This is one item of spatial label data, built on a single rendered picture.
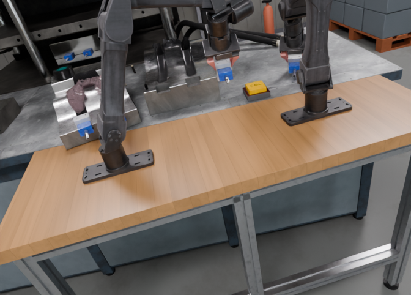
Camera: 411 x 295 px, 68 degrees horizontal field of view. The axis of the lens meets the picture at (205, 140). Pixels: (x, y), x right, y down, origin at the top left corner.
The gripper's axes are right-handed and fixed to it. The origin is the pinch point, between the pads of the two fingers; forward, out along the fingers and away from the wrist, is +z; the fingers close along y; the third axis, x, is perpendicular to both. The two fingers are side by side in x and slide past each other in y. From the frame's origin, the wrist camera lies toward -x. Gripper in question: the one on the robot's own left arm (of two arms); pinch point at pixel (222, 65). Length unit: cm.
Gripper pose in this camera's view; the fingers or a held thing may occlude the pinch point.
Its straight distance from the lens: 101.1
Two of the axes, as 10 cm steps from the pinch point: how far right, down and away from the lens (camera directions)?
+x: 1.6, 8.6, -4.8
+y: -9.8, 2.0, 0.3
